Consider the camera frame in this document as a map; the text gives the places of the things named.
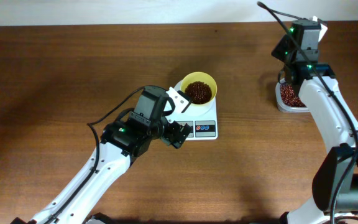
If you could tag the yellow plastic bowl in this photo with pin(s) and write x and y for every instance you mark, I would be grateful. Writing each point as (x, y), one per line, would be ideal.
(200, 77)

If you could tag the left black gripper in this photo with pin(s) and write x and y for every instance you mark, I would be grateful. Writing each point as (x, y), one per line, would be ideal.
(175, 129)

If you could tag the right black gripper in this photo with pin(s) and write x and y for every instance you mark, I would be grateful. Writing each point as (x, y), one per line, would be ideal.
(278, 48)

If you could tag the red beans in container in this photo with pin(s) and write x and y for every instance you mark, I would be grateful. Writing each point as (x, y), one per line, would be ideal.
(289, 98)

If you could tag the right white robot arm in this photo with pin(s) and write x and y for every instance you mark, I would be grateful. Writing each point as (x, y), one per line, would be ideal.
(335, 185)

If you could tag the clear plastic container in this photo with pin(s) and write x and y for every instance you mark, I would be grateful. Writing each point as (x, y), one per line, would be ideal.
(281, 106)

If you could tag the red beans in bowl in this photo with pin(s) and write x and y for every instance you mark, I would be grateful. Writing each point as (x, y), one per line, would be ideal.
(199, 92)

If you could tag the white digital kitchen scale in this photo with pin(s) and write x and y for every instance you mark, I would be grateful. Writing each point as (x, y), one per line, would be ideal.
(202, 119)

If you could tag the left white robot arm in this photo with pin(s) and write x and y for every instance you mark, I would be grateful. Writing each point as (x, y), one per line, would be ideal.
(121, 143)

